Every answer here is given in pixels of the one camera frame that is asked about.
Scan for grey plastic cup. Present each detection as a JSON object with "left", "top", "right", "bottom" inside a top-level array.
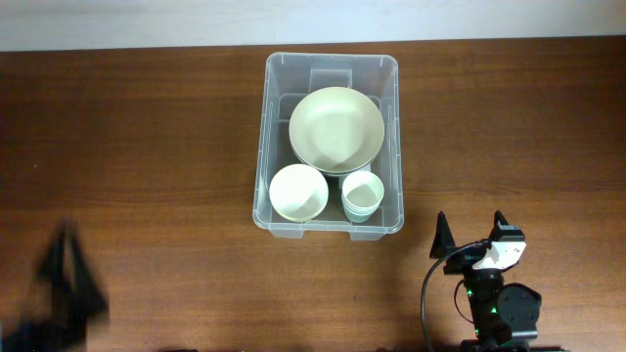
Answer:
[{"left": 342, "top": 198, "right": 380, "bottom": 217}]

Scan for green plastic cup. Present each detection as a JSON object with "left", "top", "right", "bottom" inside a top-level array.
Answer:
[{"left": 344, "top": 209, "right": 373, "bottom": 223}]

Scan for cream plastic cup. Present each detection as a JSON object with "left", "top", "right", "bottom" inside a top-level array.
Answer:
[{"left": 341, "top": 171, "right": 384, "bottom": 206}]

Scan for beige plate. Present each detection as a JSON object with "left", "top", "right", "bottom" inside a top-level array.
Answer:
[{"left": 291, "top": 148, "right": 380, "bottom": 177}]

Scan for clear plastic storage bin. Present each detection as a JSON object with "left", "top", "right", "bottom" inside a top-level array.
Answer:
[{"left": 252, "top": 52, "right": 404, "bottom": 242}]

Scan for cream plate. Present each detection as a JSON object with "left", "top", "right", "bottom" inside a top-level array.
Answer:
[{"left": 289, "top": 87, "right": 385, "bottom": 172}]

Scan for white bowl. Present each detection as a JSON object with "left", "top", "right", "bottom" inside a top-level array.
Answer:
[{"left": 269, "top": 163, "right": 330, "bottom": 222}]

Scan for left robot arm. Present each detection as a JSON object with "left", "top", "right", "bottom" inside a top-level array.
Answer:
[{"left": 1, "top": 220, "right": 109, "bottom": 351}]

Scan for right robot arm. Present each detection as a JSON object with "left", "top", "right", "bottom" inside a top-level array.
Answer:
[{"left": 425, "top": 211, "right": 542, "bottom": 351}]

